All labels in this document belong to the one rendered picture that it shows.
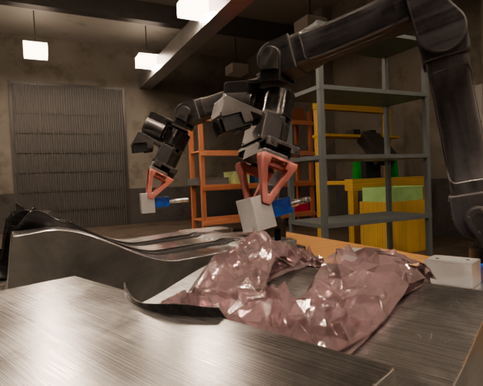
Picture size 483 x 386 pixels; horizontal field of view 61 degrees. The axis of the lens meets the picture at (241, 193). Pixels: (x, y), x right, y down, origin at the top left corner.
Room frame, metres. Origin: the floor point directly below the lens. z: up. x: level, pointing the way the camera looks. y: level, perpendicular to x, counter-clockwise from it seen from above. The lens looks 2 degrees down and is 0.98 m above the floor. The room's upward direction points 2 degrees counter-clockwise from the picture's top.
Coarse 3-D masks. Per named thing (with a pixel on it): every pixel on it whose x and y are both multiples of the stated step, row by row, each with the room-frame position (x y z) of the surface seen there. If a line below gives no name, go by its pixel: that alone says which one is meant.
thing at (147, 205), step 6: (144, 198) 1.10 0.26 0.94; (156, 198) 1.11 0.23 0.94; (162, 198) 1.12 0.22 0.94; (168, 198) 1.12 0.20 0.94; (174, 198) 1.15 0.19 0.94; (180, 198) 1.15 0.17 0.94; (186, 198) 1.15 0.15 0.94; (144, 204) 1.10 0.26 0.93; (150, 204) 1.10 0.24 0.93; (156, 204) 1.11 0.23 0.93; (162, 204) 1.12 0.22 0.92; (168, 204) 1.12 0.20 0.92; (144, 210) 1.10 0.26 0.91; (150, 210) 1.10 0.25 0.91
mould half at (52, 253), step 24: (24, 240) 0.44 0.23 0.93; (48, 240) 0.45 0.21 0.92; (72, 240) 0.46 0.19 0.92; (96, 240) 0.47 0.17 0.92; (120, 240) 0.71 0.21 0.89; (144, 240) 0.71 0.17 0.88; (192, 240) 0.67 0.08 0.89; (288, 240) 0.61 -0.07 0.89; (24, 264) 0.44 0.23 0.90; (48, 264) 0.45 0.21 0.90; (72, 264) 0.46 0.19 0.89; (96, 264) 0.47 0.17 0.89; (120, 264) 0.49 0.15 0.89; (144, 264) 0.50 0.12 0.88; (168, 264) 0.52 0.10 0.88; (192, 264) 0.53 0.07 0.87; (0, 288) 0.48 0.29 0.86; (120, 288) 0.49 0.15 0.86; (144, 288) 0.50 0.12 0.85
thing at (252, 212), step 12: (240, 204) 0.67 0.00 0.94; (252, 204) 0.63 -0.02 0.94; (264, 204) 0.64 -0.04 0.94; (276, 204) 0.66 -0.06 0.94; (288, 204) 0.67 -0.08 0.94; (240, 216) 0.67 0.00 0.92; (252, 216) 0.64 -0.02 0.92; (264, 216) 0.64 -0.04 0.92; (276, 216) 0.66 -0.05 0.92; (252, 228) 0.65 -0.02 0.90; (264, 228) 0.64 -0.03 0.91
